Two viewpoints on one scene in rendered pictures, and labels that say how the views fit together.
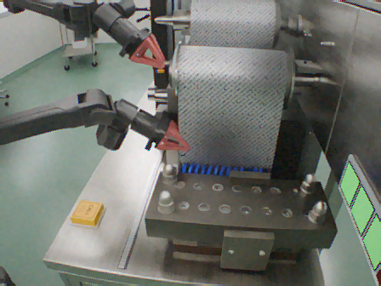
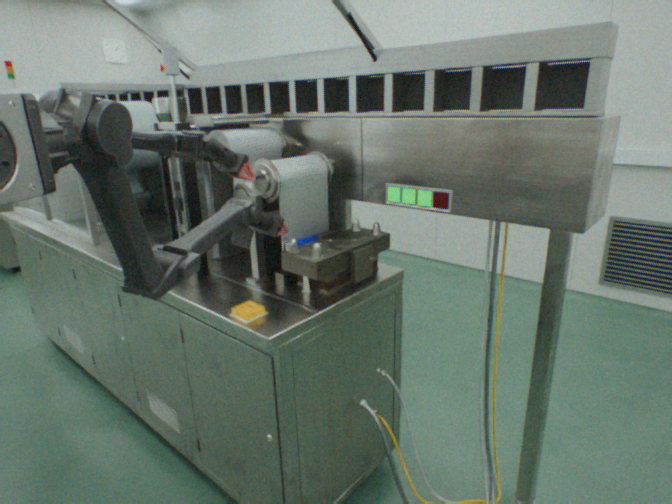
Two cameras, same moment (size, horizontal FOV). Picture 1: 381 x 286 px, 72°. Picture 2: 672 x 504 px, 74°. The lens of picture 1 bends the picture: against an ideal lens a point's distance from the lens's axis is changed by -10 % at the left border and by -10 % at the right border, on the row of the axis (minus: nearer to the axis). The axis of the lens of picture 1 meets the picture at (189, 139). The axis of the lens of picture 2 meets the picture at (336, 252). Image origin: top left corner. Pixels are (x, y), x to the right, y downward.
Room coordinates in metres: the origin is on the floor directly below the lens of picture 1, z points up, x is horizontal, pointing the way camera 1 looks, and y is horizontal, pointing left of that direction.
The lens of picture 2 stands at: (-0.36, 1.12, 1.49)
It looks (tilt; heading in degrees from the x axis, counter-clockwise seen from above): 18 degrees down; 304
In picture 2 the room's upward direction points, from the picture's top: 2 degrees counter-clockwise
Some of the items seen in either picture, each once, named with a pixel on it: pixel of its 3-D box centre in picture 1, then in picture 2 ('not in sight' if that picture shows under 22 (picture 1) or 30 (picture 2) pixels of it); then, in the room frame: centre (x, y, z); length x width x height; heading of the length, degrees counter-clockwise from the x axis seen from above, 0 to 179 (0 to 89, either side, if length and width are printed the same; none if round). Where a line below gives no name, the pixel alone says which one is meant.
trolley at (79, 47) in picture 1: (77, 35); not in sight; (5.12, 1.98, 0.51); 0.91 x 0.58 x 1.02; 17
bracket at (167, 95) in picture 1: (167, 135); (253, 239); (0.71, 0.06, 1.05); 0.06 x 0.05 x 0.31; 83
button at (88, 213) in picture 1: (87, 213); (248, 310); (0.54, 0.27, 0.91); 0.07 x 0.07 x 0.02; 83
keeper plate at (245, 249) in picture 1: (246, 251); (362, 263); (0.38, -0.12, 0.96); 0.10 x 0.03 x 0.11; 83
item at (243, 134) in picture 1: (227, 137); (305, 215); (0.59, -0.09, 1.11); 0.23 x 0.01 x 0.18; 83
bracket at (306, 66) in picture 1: (307, 65); not in sight; (0.63, -0.27, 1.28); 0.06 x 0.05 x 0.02; 83
